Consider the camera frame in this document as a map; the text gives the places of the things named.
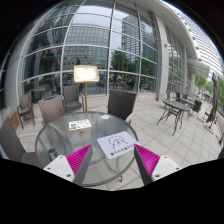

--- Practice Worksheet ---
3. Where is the grey wicker chair near left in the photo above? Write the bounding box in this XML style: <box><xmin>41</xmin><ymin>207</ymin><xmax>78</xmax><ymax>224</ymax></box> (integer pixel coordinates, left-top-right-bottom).
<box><xmin>0</xmin><ymin>119</ymin><xmax>42</xmax><ymax>168</ymax></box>

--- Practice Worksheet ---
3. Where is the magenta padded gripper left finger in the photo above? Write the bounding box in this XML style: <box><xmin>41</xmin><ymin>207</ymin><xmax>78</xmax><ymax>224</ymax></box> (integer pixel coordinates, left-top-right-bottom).
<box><xmin>44</xmin><ymin>145</ymin><xmax>93</xmax><ymax>186</ymax></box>

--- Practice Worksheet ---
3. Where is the grey wicker chair back centre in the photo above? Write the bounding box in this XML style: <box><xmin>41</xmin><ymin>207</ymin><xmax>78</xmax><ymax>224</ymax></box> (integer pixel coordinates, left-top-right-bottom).
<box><xmin>63</xmin><ymin>84</ymin><xmax>84</xmax><ymax>111</ymax></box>

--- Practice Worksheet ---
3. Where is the wooden bench at left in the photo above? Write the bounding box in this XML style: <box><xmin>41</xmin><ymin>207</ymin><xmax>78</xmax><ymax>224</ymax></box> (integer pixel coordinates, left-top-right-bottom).
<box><xmin>9</xmin><ymin>112</ymin><xmax>20</xmax><ymax>130</ymax></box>

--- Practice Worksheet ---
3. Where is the brass table centre cap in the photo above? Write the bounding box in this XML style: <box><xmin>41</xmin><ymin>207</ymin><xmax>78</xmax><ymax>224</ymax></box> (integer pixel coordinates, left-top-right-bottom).
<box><xmin>78</xmin><ymin>130</ymin><xmax>87</xmax><ymax>136</ymax></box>

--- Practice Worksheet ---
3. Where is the gold framed menu sign stand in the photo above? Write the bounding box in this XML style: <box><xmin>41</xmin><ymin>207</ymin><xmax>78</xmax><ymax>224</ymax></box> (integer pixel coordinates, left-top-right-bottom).
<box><xmin>72</xmin><ymin>64</ymin><xmax>100</xmax><ymax>113</ymax></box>

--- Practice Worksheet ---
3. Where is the small white paper card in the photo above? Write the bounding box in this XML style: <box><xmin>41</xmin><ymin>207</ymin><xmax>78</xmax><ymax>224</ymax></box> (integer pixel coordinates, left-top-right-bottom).
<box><xmin>101</xmin><ymin>114</ymin><xmax>111</xmax><ymax>120</ymax></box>

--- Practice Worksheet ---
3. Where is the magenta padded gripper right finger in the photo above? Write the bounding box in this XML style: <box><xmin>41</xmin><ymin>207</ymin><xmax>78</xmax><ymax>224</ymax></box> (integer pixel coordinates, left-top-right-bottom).
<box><xmin>134</xmin><ymin>145</ymin><xmax>181</xmax><ymax>185</ymax></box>

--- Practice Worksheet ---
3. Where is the grey wicker chair far left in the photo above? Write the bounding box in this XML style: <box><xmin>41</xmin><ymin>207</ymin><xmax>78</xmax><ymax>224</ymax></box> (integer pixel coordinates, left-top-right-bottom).
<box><xmin>39</xmin><ymin>95</ymin><xmax>66</xmax><ymax>125</ymax></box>

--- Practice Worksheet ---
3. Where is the brown wicker chair left back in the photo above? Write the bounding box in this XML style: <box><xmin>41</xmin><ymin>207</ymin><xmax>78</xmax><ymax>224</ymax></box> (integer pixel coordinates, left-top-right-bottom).
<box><xmin>17</xmin><ymin>92</ymin><xmax>34</xmax><ymax>127</ymax></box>

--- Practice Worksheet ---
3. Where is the dark chair beside green table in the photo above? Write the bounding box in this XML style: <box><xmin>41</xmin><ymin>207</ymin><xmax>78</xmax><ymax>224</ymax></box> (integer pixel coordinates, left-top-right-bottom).
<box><xmin>189</xmin><ymin>100</ymin><xmax>202</xmax><ymax>115</ymax></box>

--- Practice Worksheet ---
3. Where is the green round metal table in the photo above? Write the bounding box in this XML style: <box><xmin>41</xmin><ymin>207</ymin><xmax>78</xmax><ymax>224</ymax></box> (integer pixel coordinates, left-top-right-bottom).
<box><xmin>158</xmin><ymin>99</ymin><xmax>190</xmax><ymax>132</ymax></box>

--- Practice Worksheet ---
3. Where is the white sheet with mouse outline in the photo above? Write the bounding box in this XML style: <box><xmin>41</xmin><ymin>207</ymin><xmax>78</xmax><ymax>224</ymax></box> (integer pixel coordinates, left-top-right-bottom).
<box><xmin>97</xmin><ymin>131</ymin><xmax>139</xmax><ymax>159</ymax></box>

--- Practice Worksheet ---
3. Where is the round glass patio table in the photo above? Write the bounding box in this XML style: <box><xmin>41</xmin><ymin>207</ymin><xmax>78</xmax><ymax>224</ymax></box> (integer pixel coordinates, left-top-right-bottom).
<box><xmin>35</xmin><ymin>112</ymin><xmax>138</xmax><ymax>187</ymax></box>

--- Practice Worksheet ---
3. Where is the colourful menu card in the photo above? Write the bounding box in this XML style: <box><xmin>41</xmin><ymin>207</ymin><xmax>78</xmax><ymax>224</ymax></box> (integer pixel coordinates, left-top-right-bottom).
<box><xmin>69</xmin><ymin>119</ymin><xmax>91</xmax><ymax>131</ymax></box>

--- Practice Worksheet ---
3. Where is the grey wicker chair far right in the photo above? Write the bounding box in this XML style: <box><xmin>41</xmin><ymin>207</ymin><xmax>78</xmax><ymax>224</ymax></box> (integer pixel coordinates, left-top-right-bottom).
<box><xmin>108</xmin><ymin>90</ymin><xmax>137</xmax><ymax>124</ymax></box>

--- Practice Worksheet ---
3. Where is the grey wicker chair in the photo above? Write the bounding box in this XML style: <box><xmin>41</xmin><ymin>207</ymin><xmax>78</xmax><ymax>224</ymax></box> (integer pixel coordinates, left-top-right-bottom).
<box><xmin>108</xmin><ymin>90</ymin><xmax>137</xmax><ymax>124</ymax></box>
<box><xmin>63</xmin><ymin>84</ymin><xmax>84</xmax><ymax>111</ymax></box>
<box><xmin>39</xmin><ymin>95</ymin><xmax>66</xmax><ymax>125</ymax></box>
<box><xmin>0</xmin><ymin>119</ymin><xmax>42</xmax><ymax>168</ymax></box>

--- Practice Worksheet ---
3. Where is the closed dark patio umbrella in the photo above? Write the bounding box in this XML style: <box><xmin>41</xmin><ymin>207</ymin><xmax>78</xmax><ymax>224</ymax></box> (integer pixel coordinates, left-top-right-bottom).
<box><xmin>204</xmin><ymin>72</ymin><xmax>219</xmax><ymax>133</ymax></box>

